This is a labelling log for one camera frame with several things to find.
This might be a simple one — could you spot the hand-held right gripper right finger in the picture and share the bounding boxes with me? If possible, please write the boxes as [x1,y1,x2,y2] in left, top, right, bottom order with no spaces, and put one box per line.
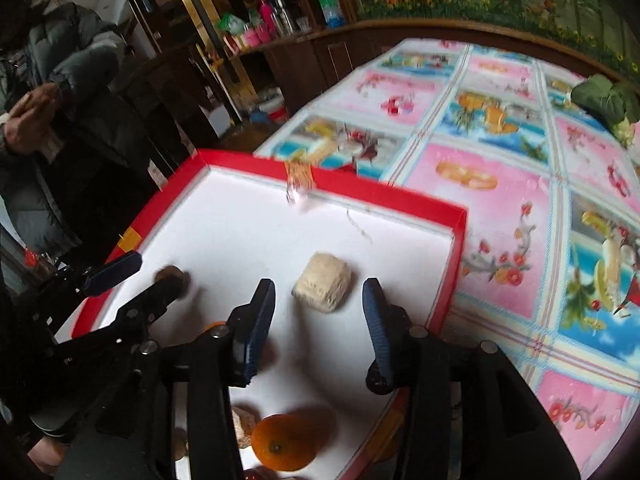
[362,277,583,480]

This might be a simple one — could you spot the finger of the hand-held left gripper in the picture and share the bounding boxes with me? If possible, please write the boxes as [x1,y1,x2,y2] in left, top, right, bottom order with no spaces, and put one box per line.
[30,252,144,311]
[50,277,189,361]

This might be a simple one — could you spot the printed fruit tablecloth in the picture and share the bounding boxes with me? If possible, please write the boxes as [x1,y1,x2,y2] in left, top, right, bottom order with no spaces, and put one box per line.
[252,37,640,480]

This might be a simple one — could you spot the beige rice cake block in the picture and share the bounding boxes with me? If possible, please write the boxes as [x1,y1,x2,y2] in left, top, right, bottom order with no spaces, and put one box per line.
[291,252,352,314]

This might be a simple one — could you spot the dark wooden cabinet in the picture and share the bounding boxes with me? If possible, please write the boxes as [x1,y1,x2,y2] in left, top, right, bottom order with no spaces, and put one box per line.
[220,17,401,126]

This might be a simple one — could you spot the green plastic bottle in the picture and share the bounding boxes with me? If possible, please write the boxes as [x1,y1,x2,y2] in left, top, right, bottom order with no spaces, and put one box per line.
[316,0,347,28]

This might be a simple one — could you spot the red tray with white inside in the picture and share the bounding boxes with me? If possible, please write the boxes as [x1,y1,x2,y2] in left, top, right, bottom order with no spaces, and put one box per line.
[70,149,468,480]

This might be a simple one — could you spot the green snack bag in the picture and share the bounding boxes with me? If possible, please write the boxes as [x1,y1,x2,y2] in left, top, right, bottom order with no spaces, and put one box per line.
[219,12,248,36]

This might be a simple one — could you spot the beige walnut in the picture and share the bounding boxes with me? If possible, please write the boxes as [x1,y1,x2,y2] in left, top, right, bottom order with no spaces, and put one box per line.
[231,406,261,450]

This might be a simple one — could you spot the green leafy vegetable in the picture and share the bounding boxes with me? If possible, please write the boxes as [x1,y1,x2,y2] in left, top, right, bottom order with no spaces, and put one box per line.
[570,74,640,148]

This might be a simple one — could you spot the pink bottle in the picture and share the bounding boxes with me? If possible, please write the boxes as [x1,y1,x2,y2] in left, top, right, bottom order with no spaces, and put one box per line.
[257,2,278,41]

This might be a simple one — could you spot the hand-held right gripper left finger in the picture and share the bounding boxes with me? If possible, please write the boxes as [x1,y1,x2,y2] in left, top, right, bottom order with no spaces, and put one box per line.
[95,278,277,480]

